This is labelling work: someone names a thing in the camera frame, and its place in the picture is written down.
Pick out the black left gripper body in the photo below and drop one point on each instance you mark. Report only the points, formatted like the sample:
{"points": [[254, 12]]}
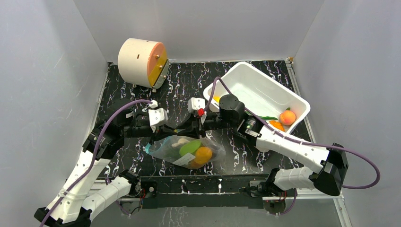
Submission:
{"points": [[136, 128]]}

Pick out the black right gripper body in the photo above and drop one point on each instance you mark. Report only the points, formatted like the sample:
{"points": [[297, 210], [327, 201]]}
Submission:
{"points": [[200, 126]]}

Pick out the toy mushroom slice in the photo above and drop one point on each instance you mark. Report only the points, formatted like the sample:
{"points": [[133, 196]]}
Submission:
{"points": [[179, 143]]}

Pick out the green toy leaf vegetable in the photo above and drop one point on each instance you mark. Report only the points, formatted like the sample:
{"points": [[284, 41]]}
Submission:
{"points": [[191, 147]]}

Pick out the clear blue zip top bag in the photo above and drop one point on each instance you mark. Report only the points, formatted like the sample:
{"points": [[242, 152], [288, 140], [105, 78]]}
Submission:
{"points": [[160, 149]]}

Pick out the toy orange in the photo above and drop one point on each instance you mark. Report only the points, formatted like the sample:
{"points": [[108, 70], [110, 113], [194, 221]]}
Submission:
{"points": [[203, 155]]}

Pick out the orange toy pineapple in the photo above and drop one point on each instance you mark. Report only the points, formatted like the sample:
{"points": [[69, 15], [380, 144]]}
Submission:
{"points": [[174, 155]]}

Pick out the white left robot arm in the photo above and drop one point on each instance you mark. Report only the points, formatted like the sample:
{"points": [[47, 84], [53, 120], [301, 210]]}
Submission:
{"points": [[74, 206]]}

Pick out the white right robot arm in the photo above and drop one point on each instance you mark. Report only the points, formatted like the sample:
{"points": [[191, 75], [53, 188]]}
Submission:
{"points": [[323, 169]]}

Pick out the yellow toy lemon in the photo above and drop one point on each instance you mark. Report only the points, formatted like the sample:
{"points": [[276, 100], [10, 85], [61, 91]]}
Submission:
{"points": [[216, 99]]}

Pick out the white plastic bin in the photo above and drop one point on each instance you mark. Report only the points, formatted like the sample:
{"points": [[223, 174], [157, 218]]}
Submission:
{"points": [[264, 97]]}

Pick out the green toy chili pepper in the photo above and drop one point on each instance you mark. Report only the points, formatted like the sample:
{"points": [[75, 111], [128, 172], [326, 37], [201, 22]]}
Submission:
{"points": [[267, 118]]}

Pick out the orange toy carrot piece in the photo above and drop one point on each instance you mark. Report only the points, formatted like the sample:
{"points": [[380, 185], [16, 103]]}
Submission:
{"points": [[277, 125]]}

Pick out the toy peach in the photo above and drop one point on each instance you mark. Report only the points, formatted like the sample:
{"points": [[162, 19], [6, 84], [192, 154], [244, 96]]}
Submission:
{"points": [[287, 117]]}

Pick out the cream cylindrical container orange lid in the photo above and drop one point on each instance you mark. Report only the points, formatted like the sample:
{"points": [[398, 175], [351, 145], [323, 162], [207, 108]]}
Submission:
{"points": [[143, 63]]}

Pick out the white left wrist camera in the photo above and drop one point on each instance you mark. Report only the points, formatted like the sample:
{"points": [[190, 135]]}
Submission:
{"points": [[157, 115]]}

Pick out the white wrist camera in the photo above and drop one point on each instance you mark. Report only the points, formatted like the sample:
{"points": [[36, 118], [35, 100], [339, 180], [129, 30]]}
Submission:
{"points": [[157, 115], [197, 109]]}

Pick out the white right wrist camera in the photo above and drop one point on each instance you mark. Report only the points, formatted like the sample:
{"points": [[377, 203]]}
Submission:
{"points": [[197, 109]]}

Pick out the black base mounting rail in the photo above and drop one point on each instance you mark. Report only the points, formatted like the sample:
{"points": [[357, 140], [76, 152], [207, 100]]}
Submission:
{"points": [[200, 191]]}

